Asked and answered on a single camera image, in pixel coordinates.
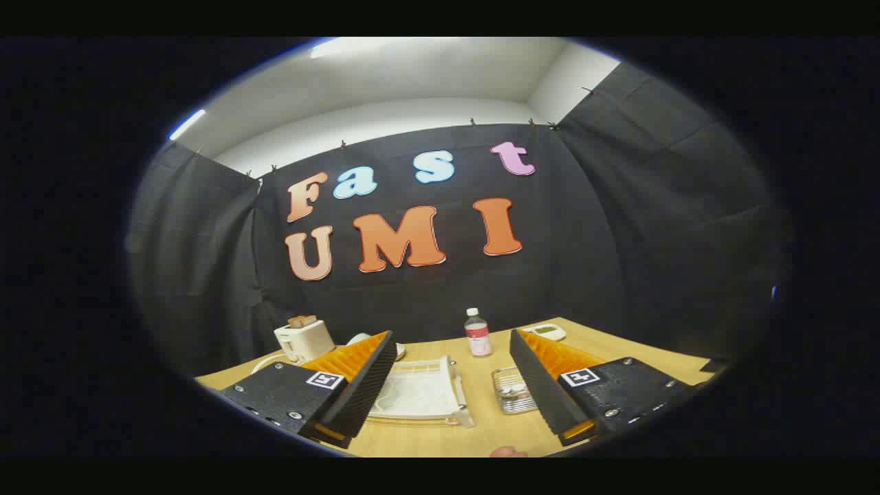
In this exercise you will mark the white toaster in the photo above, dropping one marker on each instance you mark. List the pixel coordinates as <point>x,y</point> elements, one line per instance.
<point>306,342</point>

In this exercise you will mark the white flat electronic device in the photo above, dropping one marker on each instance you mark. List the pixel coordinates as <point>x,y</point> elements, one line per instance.
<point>546,332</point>

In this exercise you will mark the clear bottle with red label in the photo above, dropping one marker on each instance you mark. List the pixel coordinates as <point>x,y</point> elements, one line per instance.
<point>478,338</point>

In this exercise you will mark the toast slice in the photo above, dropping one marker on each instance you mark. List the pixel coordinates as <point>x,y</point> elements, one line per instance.
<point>302,320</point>

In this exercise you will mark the black clamp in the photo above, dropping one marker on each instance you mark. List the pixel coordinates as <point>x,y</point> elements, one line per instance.
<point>715,366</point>

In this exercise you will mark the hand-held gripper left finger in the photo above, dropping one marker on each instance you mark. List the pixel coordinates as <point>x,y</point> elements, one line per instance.
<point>364,399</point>

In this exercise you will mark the white round dish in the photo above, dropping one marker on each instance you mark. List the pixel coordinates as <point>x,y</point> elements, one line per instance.
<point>357,339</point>

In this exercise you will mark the black backdrop cloth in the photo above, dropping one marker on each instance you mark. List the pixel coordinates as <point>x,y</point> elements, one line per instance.
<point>584,240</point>

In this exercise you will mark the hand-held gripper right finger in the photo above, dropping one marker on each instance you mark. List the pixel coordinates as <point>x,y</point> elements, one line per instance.
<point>543,392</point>

